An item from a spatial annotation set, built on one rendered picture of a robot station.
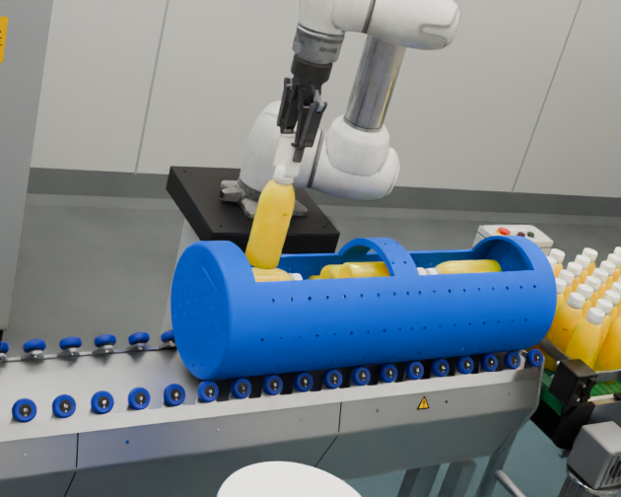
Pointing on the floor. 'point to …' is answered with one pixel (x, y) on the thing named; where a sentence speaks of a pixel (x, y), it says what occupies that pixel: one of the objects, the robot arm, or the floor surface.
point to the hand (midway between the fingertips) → (288, 156)
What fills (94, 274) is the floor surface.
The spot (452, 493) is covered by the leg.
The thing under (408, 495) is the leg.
